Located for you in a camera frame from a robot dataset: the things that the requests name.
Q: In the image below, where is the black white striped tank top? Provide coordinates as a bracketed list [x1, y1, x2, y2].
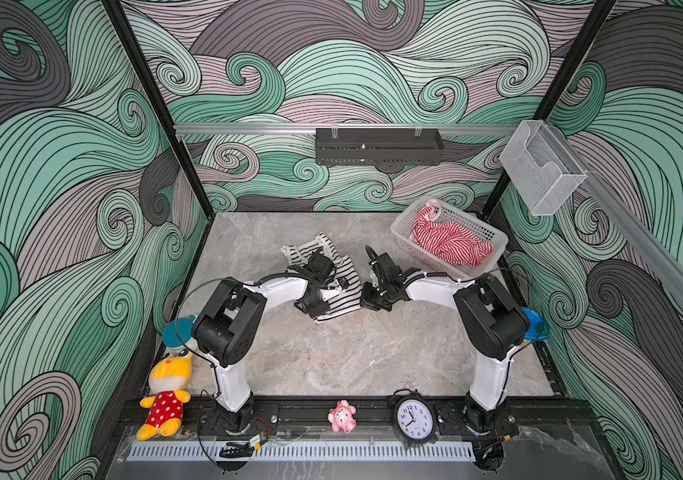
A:
[280, 232, 363, 323]

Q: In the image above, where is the black analog alarm clock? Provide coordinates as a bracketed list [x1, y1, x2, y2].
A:
[389, 389, 437, 448]

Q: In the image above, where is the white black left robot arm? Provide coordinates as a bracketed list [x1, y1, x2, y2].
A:
[191, 251, 351, 432]

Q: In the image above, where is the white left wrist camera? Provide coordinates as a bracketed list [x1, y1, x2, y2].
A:
[320, 276, 349, 299]

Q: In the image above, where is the red white striped tank top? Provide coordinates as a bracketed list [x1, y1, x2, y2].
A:
[411, 199, 493, 267]

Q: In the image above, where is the black vertical frame post right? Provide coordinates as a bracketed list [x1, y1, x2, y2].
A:
[479, 0, 617, 220]

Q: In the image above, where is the white slotted cable duct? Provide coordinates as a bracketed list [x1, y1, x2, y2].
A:
[126, 440, 475, 463]

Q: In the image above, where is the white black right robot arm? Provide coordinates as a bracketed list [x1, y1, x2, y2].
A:
[361, 246, 531, 438]

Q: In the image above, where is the teal round lid object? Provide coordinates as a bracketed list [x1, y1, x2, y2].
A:
[162, 316, 197, 356]

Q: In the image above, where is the pink plush toy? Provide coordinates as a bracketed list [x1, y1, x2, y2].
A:
[327, 400, 357, 433]

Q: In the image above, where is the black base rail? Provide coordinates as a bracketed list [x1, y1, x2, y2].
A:
[182, 392, 595, 439]

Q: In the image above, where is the black vertical frame post left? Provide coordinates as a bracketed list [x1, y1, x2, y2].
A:
[101, 0, 215, 223]

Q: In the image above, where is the white plastic laundry basket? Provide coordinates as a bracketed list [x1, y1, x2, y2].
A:
[391, 196, 507, 280]

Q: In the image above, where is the yellow red plush doll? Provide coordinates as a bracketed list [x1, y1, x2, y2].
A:
[136, 353, 192, 441]

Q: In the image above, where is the black vertical frame post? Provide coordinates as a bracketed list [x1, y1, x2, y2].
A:
[101, 0, 215, 223]
[479, 0, 617, 220]

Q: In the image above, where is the clear plastic wall bin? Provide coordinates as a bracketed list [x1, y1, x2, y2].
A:
[499, 120, 587, 216]

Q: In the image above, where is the blue round lid object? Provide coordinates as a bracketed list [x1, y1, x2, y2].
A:
[523, 307, 549, 341]

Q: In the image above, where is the black wall shelf tray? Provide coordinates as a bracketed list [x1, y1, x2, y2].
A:
[314, 127, 445, 172]

